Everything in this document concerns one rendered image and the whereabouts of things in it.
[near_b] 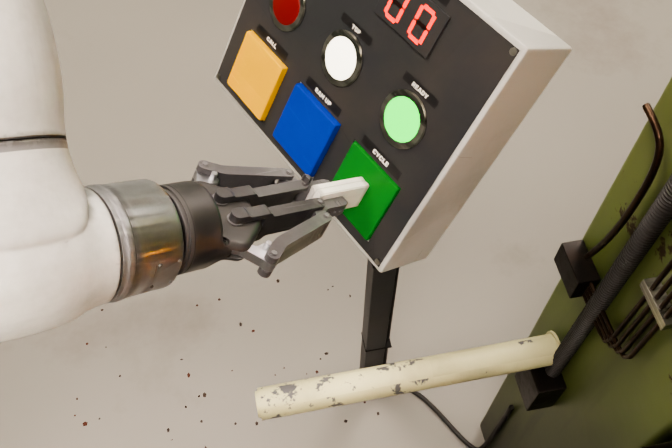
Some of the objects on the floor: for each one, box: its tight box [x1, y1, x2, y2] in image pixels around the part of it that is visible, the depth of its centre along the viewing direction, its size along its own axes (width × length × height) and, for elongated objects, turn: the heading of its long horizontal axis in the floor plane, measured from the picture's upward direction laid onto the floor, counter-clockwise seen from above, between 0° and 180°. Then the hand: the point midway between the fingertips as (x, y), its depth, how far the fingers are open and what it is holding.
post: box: [360, 259, 396, 369], centre depth 123 cm, size 4×4×108 cm
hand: (336, 196), depth 73 cm, fingers closed
